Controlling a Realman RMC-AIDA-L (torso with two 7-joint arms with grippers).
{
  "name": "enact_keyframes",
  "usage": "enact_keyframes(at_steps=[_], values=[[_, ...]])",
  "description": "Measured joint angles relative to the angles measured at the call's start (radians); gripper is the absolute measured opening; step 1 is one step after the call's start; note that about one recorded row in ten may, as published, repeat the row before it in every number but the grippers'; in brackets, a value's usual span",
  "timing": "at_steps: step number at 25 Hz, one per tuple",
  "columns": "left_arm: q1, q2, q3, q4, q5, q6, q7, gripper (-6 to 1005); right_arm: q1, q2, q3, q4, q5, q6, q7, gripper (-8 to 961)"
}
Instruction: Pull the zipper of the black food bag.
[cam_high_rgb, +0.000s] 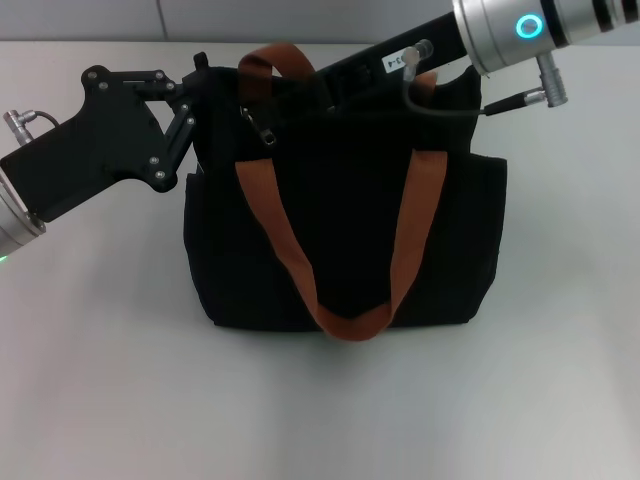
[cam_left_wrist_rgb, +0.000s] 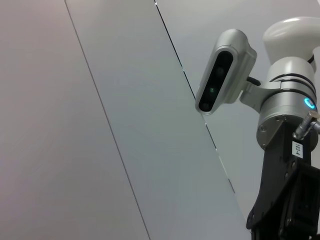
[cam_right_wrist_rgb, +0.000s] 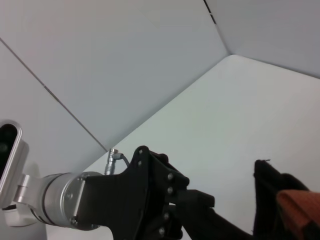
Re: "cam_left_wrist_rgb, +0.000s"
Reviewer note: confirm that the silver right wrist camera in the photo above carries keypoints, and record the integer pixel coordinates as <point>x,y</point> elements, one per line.
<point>240,62</point>

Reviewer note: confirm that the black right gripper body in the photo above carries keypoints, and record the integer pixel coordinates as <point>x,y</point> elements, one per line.
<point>277,180</point>

